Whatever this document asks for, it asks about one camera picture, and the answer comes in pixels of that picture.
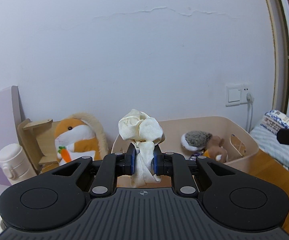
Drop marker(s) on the orange white hamster plush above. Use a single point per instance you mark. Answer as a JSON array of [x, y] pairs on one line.
[[79, 135]]

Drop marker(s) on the white wall light switch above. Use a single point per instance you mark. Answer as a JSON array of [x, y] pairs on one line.
[[233, 95]]

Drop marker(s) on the striped light blue blanket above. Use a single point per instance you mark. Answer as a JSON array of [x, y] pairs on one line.
[[269, 144]]

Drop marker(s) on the wooden stand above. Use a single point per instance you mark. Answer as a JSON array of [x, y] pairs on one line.
[[37, 139]]

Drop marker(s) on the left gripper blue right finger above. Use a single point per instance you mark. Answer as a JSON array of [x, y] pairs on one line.
[[158, 161]]

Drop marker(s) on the white wall power socket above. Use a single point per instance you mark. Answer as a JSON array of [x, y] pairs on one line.
[[245, 89]]

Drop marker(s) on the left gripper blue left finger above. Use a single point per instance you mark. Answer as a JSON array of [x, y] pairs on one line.
[[129, 160]]

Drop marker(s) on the wooden door frame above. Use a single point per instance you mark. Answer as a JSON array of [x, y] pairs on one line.
[[279, 20]]

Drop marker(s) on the cream knotted cloth bundle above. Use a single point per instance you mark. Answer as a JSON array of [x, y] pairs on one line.
[[145, 133]]

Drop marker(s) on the white plug with cable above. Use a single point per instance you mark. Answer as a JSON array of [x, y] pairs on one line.
[[250, 102]]

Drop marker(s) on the cream thermos bottle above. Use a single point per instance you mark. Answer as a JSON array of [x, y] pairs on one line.
[[15, 164]]

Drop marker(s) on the brown squirrel plush toy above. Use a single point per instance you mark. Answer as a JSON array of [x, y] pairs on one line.
[[210, 145]]

